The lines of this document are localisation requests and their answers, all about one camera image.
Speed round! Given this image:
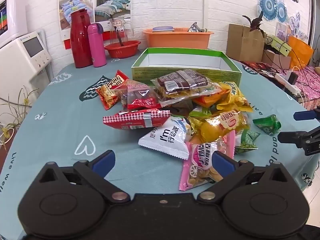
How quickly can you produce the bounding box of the green flat snack packet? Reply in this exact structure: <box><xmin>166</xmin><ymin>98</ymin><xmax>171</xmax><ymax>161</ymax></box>
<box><xmin>189</xmin><ymin>105</ymin><xmax>213</xmax><ymax>117</ymax></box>

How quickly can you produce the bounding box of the orange bag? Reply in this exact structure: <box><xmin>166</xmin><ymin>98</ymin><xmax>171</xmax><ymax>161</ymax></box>
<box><xmin>287</xmin><ymin>35</ymin><xmax>314</xmax><ymax>70</ymax></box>

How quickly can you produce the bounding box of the red orange spicy strip packet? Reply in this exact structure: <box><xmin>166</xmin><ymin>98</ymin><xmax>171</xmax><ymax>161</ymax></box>
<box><xmin>96</xmin><ymin>70</ymin><xmax>129</xmax><ymax>110</ymax></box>

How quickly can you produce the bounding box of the clear glass pitcher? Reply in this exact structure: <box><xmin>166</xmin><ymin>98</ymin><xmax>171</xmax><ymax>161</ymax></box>
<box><xmin>109</xmin><ymin>19</ymin><xmax>135</xmax><ymax>46</ymax></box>

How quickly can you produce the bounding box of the green yellow box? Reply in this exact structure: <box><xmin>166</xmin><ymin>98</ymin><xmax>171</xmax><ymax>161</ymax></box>
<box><xmin>271</xmin><ymin>35</ymin><xmax>292</xmax><ymax>56</ymax></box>

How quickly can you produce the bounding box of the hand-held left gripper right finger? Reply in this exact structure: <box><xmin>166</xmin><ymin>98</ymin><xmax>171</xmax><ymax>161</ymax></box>
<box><xmin>197</xmin><ymin>151</ymin><xmax>290</xmax><ymax>204</ymax></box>

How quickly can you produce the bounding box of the clear brown cake packet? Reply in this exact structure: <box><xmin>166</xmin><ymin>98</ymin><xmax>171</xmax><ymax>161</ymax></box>
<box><xmin>151</xmin><ymin>69</ymin><xmax>220</xmax><ymax>98</ymax></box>

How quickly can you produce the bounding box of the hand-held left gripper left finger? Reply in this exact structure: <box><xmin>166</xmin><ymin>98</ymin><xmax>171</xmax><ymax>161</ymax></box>
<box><xmin>37</xmin><ymin>150</ymin><xmax>131</xmax><ymax>204</ymax></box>

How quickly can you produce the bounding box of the bedding wall poster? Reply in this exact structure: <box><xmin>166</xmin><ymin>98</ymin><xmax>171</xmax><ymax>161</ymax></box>
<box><xmin>58</xmin><ymin>0</ymin><xmax>132</xmax><ymax>50</ymax></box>

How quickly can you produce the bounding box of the green foil snack packet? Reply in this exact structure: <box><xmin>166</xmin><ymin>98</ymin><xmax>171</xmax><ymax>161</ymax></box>
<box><xmin>252</xmin><ymin>114</ymin><xmax>282</xmax><ymax>137</ymax></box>

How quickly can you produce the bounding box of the white triangular snack packet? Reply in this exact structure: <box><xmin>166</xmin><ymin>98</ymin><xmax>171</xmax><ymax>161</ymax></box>
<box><xmin>138</xmin><ymin>116</ymin><xmax>192</xmax><ymax>160</ymax></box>

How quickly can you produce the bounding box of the green triangular pea packet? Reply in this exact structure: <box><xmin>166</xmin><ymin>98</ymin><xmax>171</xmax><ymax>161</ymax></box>
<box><xmin>235</xmin><ymin>130</ymin><xmax>260</xmax><ymax>153</ymax></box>

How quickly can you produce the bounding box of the white machine with screen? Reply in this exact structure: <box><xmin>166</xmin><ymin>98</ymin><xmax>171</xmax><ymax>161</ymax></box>
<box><xmin>0</xmin><ymin>31</ymin><xmax>53</xmax><ymax>98</ymax></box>

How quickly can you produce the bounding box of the red clear date packet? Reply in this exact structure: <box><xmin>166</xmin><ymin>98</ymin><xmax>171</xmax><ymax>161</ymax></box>
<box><xmin>122</xmin><ymin>79</ymin><xmax>163</xmax><ymax>110</ymax></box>

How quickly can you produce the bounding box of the green cardboard box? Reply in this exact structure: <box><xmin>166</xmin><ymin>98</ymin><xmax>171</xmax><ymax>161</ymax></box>
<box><xmin>131</xmin><ymin>47</ymin><xmax>242</xmax><ymax>87</ymax></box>

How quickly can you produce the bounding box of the large blue paper fan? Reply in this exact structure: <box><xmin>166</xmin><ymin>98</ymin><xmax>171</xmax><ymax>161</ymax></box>
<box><xmin>257</xmin><ymin>0</ymin><xmax>278</xmax><ymax>20</ymax></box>

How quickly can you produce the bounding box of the red checkered edge snack packet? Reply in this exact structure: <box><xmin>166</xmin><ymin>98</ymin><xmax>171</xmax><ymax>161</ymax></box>
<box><xmin>102</xmin><ymin>109</ymin><xmax>171</xmax><ymax>130</ymax></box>

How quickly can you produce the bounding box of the orange plastic basin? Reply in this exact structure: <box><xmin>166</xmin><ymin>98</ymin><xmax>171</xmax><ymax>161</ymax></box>
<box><xmin>143</xmin><ymin>27</ymin><xmax>215</xmax><ymax>50</ymax></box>

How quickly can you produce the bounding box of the pink insulated bottle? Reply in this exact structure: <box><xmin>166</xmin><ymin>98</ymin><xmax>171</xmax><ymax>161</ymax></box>
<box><xmin>87</xmin><ymin>23</ymin><xmax>107</xmax><ymax>68</ymax></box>

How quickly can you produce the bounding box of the pink snack packet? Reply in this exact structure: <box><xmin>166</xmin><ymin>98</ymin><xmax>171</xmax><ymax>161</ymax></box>
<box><xmin>179</xmin><ymin>130</ymin><xmax>237</xmax><ymax>192</ymax></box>

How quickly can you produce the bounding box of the steel bowl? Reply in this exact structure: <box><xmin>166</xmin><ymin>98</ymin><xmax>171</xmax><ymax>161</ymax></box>
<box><xmin>187</xmin><ymin>22</ymin><xmax>208</xmax><ymax>33</ymax></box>

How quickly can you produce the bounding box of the yellow chip packet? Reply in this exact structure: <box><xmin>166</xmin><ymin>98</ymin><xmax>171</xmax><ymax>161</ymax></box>
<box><xmin>189</xmin><ymin>110</ymin><xmax>250</xmax><ymax>144</ymax></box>

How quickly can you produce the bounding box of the dried twig plant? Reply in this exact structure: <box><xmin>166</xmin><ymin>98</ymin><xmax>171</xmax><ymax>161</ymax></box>
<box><xmin>0</xmin><ymin>85</ymin><xmax>38</xmax><ymax>150</ymax></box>

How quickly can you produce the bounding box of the dark purple plant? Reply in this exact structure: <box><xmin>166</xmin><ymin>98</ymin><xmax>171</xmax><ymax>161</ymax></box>
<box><xmin>242</xmin><ymin>10</ymin><xmax>267</xmax><ymax>38</ymax></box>

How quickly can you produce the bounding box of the red plastic basket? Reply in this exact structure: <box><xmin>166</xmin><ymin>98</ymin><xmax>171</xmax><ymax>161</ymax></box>
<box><xmin>104</xmin><ymin>40</ymin><xmax>141</xmax><ymax>59</ymax></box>

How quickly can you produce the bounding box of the orange snack packet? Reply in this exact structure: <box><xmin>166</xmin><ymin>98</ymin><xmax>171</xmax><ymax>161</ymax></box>
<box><xmin>192</xmin><ymin>90</ymin><xmax>230</xmax><ymax>107</ymax></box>

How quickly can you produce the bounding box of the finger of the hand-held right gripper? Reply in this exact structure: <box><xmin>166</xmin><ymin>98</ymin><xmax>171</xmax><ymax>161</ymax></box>
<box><xmin>277</xmin><ymin>129</ymin><xmax>310</xmax><ymax>147</ymax></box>
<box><xmin>294</xmin><ymin>108</ymin><xmax>320</xmax><ymax>120</ymax></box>

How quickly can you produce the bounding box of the red thermos jug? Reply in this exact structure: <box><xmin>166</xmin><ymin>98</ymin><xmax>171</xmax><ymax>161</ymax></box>
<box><xmin>70</xmin><ymin>9</ymin><xmax>93</xmax><ymax>68</ymax></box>

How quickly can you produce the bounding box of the white power strip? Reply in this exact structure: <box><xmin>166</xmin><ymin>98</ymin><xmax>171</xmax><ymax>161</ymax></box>
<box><xmin>274</xmin><ymin>71</ymin><xmax>302</xmax><ymax>94</ymax></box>

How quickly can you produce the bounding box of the large brown cardboard box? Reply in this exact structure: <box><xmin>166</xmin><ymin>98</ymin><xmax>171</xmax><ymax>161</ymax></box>
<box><xmin>226</xmin><ymin>24</ymin><xmax>265</xmax><ymax>62</ymax></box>

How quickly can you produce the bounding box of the dark spoon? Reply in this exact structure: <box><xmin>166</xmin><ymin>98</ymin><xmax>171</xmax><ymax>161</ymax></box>
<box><xmin>115</xmin><ymin>27</ymin><xmax>124</xmax><ymax>47</ymax></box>

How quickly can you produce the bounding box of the medium blue paper fan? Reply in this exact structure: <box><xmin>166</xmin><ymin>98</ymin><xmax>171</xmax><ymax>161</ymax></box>
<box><xmin>277</xmin><ymin>2</ymin><xmax>288</xmax><ymax>23</ymax></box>

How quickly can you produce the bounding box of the small brown cardboard box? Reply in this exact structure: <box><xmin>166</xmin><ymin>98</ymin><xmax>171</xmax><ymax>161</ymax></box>
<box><xmin>262</xmin><ymin>50</ymin><xmax>292</xmax><ymax>69</ymax></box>

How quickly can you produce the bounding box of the yellow packet with green print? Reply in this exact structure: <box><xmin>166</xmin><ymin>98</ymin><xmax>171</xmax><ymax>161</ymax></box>
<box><xmin>216</xmin><ymin>81</ymin><xmax>253</xmax><ymax>113</ymax></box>

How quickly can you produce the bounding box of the teal printed tablecloth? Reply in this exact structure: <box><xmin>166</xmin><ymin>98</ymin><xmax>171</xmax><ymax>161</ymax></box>
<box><xmin>0</xmin><ymin>47</ymin><xmax>320</xmax><ymax>240</ymax></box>

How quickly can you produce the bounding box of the white water purifier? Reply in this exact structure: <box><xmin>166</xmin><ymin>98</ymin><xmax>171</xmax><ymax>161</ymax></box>
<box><xmin>0</xmin><ymin>0</ymin><xmax>27</xmax><ymax>48</ymax></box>

